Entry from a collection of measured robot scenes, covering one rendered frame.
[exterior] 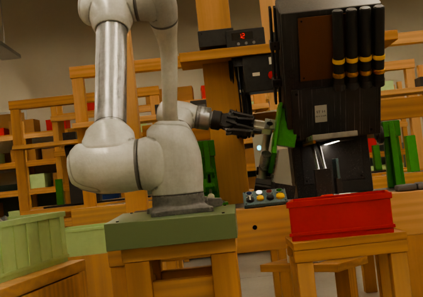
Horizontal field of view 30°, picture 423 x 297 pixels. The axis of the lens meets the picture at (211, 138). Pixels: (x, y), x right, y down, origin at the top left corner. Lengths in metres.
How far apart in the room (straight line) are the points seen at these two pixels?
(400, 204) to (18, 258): 1.28
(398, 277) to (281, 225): 0.49
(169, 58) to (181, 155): 0.62
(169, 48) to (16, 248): 0.89
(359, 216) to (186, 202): 0.52
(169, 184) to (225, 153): 1.07
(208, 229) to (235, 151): 1.20
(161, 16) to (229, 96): 0.77
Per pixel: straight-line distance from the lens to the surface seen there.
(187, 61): 3.22
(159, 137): 2.27
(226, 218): 2.14
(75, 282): 2.64
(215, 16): 3.37
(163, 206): 2.27
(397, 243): 2.40
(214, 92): 3.32
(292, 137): 2.95
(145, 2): 2.62
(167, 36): 2.73
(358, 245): 2.38
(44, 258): 2.56
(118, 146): 2.30
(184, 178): 2.26
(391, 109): 3.48
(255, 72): 3.23
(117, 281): 2.75
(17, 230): 2.41
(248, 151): 9.94
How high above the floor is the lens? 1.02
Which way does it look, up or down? 3 degrees up
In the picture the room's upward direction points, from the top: 6 degrees counter-clockwise
